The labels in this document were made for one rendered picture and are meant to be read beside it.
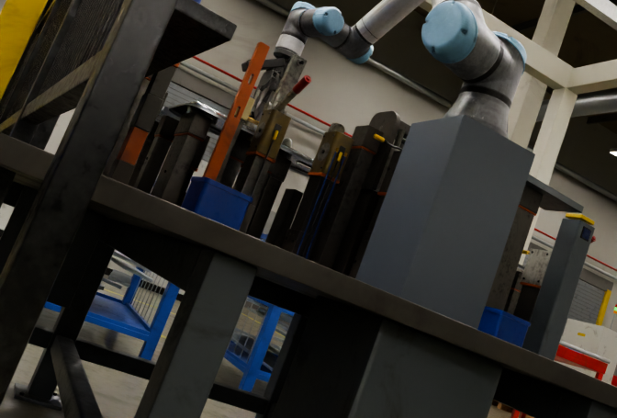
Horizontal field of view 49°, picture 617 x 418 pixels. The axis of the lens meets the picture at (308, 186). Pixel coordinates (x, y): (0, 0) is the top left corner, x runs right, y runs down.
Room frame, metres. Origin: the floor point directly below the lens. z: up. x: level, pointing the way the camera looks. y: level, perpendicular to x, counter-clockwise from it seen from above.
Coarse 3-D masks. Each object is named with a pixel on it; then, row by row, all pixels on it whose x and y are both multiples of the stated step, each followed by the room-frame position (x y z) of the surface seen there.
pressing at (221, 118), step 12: (168, 108) 1.82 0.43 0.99; (180, 108) 1.82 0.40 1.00; (192, 108) 1.76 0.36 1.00; (204, 108) 1.67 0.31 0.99; (216, 120) 1.79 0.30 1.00; (216, 132) 1.93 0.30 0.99; (240, 132) 1.83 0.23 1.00; (252, 132) 1.73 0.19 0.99; (288, 156) 1.90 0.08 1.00; (300, 156) 1.80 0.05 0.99; (300, 168) 2.01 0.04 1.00
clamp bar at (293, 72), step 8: (296, 56) 1.68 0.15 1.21; (288, 64) 1.69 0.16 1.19; (296, 64) 1.68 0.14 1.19; (304, 64) 1.69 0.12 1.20; (288, 72) 1.68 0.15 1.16; (296, 72) 1.69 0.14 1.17; (288, 80) 1.69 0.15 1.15; (296, 80) 1.70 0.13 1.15; (280, 88) 1.69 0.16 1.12; (288, 88) 1.70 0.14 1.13; (280, 96) 1.69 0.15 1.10; (272, 104) 1.70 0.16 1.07
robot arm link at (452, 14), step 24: (432, 0) 1.41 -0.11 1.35; (456, 0) 1.34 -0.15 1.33; (432, 24) 1.34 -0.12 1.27; (456, 24) 1.29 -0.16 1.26; (480, 24) 1.31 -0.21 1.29; (432, 48) 1.34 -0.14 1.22; (456, 48) 1.30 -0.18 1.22; (480, 48) 1.32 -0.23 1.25; (456, 72) 1.38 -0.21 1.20; (480, 72) 1.37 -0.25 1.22
